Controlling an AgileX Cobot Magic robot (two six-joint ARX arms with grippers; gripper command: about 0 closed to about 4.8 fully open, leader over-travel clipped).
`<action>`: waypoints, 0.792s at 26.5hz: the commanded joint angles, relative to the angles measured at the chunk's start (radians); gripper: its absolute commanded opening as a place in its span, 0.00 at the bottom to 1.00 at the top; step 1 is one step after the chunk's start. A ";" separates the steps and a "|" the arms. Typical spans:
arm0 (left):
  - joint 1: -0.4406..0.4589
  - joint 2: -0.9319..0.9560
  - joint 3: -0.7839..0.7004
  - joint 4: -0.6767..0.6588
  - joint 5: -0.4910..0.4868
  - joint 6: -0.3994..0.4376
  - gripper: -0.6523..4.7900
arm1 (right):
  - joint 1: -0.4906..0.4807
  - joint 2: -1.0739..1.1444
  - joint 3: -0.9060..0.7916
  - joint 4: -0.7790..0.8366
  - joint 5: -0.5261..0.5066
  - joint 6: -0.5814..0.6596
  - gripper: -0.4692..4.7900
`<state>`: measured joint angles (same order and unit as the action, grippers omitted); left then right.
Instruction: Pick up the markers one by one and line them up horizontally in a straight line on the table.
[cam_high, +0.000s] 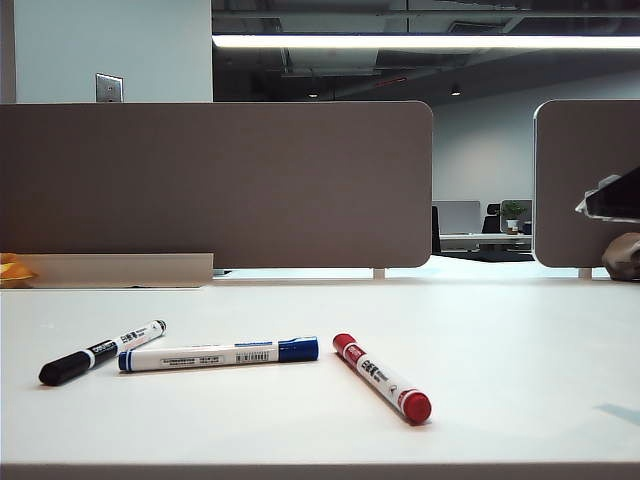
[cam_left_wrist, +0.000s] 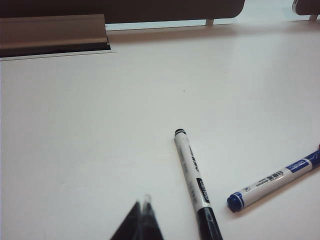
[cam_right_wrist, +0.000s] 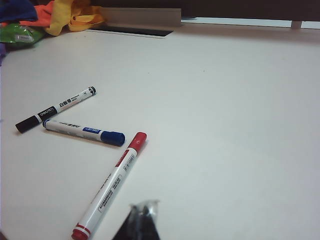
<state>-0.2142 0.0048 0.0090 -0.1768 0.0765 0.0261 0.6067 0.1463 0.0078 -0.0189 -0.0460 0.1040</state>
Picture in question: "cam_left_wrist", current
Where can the black whiteboard marker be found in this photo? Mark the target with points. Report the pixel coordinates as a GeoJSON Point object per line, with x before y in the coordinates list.
{"type": "Point", "coordinates": [192, 180]}

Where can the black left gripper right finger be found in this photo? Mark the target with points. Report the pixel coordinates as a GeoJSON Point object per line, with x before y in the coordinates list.
{"type": "Point", "coordinates": [150, 225]}

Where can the blue whiteboard marker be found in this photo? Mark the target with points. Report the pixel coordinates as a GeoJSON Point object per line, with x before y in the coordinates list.
{"type": "Point", "coordinates": [270, 181]}

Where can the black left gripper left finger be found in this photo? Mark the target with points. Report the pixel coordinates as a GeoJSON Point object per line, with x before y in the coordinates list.
{"type": "Point", "coordinates": [133, 225]}

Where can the rounded brown desk divider panel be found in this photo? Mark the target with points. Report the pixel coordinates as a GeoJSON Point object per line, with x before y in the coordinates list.
{"type": "Point", "coordinates": [307, 6]}

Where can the long brown desk divider panel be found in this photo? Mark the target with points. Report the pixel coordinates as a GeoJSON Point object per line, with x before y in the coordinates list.
{"type": "Point", "coordinates": [150, 10]}

